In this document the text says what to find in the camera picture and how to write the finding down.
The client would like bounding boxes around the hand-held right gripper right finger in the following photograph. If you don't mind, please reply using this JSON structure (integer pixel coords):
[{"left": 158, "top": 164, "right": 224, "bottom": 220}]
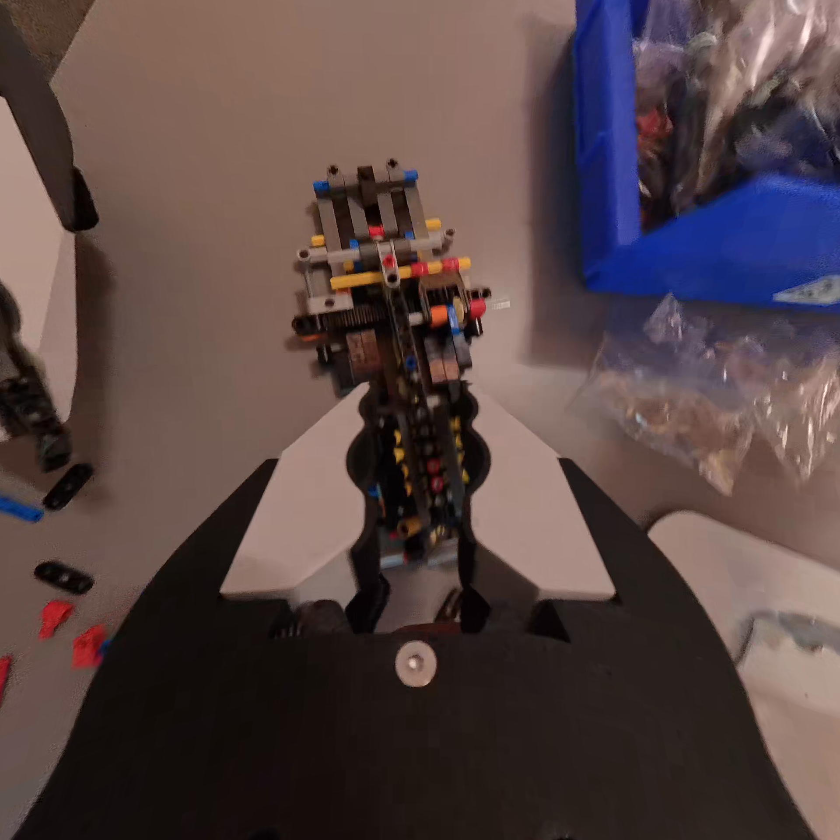
[{"left": 457, "top": 382, "right": 619, "bottom": 634}]

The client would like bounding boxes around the clear plastic bag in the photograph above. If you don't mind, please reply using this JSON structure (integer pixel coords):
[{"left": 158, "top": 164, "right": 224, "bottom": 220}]
[{"left": 566, "top": 292, "right": 840, "bottom": 497}]

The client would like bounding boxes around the blue plastic storage bin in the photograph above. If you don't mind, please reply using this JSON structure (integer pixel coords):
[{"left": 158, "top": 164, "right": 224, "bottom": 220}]
[{"left": 570, "top": 0, "right": 840, "bottom": 311}]

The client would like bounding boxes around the pile of lego part bags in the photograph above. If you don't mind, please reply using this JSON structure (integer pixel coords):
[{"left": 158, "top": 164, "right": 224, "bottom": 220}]
[{"left": 633, "top": 0, "right": 840, "bottom": 231}]

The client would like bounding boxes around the white book stand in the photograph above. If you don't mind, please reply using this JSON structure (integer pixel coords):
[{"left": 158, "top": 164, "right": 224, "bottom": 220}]
[{"left": 645, "top": 510, "right": 840, "bottom": 840}]

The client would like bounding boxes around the black lego beam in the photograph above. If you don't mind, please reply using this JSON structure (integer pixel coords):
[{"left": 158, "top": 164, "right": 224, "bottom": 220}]
[
  {"left": 33, "top": 560, "right": 95, "bottom": 596},
  {"left": 42, "top": 462, "right": 95, "bottom": 512}
]

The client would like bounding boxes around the lego car chassis assembly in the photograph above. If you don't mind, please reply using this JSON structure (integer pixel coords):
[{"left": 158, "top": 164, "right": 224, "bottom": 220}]
[{"left": 285, "top": 156, "right": 514, "bottom": 573}]

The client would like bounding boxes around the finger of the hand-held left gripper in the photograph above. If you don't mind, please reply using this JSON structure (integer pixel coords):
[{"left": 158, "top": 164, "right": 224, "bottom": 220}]
[
  {"left": 0, "top": 8, "right": 101, "bottom": 413},
  {"left": 0, "top": 281, "right": 74, "bottom": 475}
]

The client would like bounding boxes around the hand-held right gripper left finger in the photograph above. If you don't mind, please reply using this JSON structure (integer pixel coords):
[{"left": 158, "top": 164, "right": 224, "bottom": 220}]
[{"left": 218, "top": 386, "right": 389, "bottom": 634}]

